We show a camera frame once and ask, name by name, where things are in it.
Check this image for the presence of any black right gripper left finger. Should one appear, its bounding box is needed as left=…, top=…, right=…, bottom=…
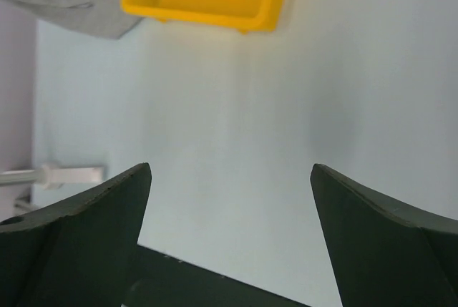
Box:
left=1, top=163, right=151, bottom=306

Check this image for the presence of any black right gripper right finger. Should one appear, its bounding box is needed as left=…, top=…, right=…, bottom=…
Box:
left=310, top=164, right=457, bottom=306

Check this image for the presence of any white clothes rack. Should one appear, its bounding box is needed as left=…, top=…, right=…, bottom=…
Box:
left=0, top=163, right=107, bottom=218

